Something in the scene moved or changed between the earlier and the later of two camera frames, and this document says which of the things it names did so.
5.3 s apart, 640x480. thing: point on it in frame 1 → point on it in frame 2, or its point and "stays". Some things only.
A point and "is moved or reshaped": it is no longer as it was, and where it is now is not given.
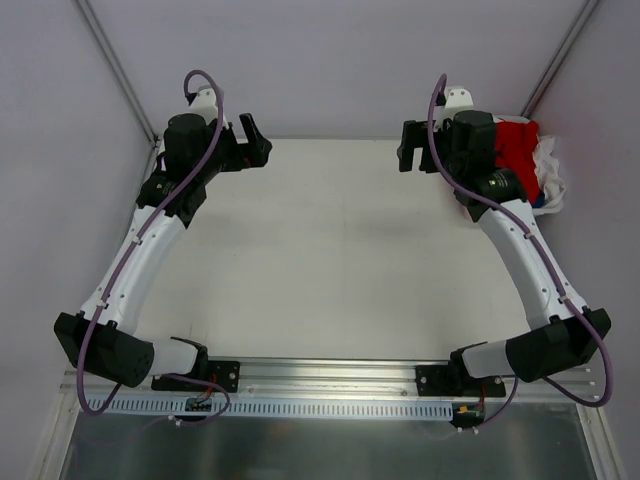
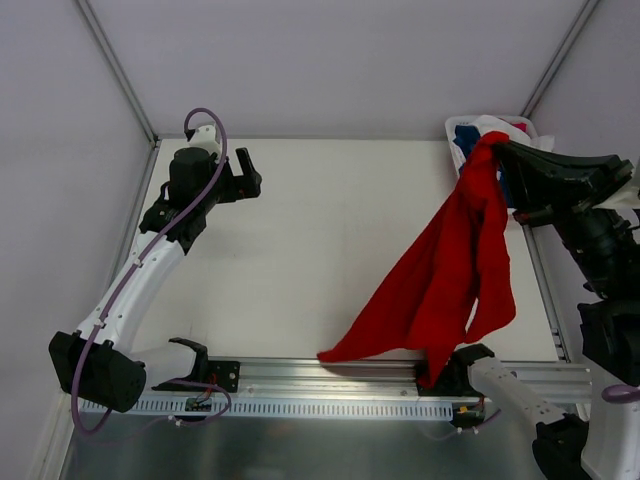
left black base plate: x=226 y=373 stays
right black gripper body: x=422 y=150 → x=592 y=181
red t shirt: x=514 y=145 is moved or reshaped
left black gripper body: x=244 y=150 → x=235 y=182
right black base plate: x=447 y=380 stays
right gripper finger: x=405 y=154 → x=531 y=152
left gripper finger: x=255 y=139 → x=245 y=161
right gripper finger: x=414 y=134 → x=525 y=193
